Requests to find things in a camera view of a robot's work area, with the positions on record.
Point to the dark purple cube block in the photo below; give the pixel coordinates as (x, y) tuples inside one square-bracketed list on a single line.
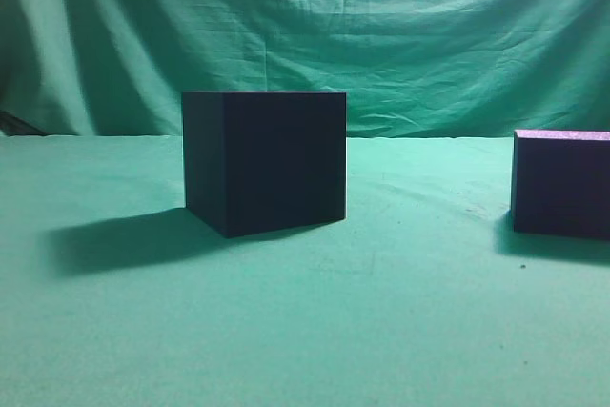
[(560, 183)]

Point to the large dark groove box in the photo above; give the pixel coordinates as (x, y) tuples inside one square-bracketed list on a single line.
[(258, 162)]

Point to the green backdrop cloth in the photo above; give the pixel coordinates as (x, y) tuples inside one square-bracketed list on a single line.
[(410, 68)]

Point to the green table cloth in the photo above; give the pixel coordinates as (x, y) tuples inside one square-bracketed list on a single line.
[(113, 294)]

